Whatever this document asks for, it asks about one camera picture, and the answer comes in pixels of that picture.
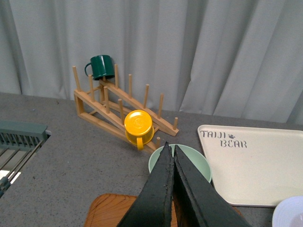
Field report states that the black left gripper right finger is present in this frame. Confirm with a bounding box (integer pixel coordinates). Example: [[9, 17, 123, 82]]
[[174, 145, 250, 227]]

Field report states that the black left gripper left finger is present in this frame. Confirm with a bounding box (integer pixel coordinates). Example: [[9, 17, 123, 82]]
[[118, 142, 174, 227]]

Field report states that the white lavender plate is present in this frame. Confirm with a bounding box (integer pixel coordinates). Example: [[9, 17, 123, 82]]
[[272, 196, 303, 227]]

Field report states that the light green bowl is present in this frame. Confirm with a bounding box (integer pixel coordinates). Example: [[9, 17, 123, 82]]
[[148, 144, 212, 183]]

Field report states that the brown wooden tray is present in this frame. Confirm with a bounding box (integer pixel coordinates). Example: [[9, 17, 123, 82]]
[[85, 193, 249, 227]]

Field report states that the cream bear serving tray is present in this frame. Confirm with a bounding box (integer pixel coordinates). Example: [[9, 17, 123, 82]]
[[197, 125, 303, 207]]

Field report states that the yellow mug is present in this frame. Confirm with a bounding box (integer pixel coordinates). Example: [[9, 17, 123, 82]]
[[124, 110, 154, 150]]

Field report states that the wooden dish rack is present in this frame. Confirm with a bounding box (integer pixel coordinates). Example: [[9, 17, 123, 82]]
[[72, 64, 179, 143]]

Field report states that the grey-green dish drainer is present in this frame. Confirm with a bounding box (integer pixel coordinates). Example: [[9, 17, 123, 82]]
[[0, 120, 49, 196]]

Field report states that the grey curtain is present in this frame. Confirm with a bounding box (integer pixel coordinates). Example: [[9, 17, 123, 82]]
[[0, 0, 303, 124]]

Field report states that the dark green mug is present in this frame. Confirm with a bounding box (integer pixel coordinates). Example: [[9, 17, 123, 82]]
[[84, 55, 115, 80]]

